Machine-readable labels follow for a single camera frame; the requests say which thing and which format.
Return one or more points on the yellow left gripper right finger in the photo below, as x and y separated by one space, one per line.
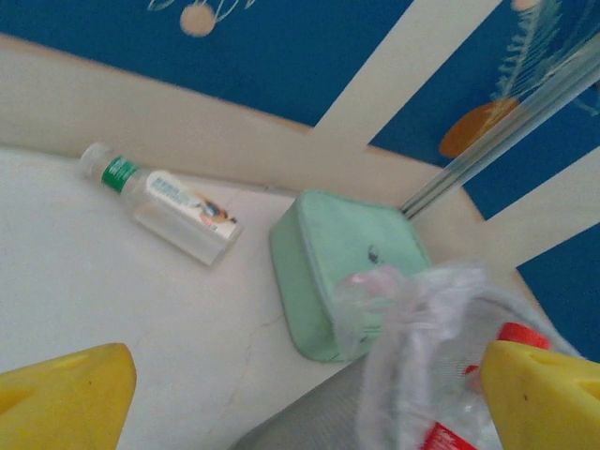
544 403

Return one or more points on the grey plastic bin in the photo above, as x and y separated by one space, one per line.
300 422

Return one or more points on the mint green case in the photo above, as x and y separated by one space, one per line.
337 244

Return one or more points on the clear plastic bin liner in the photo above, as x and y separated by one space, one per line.
398 328

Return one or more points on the red label clear plastic bottle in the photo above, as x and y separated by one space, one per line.
520 334

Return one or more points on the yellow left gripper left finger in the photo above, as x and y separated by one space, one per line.
61 403

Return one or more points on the small clear bottle green band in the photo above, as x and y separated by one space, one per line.
183 211

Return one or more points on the aluminium frame post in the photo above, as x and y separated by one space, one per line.
511 138

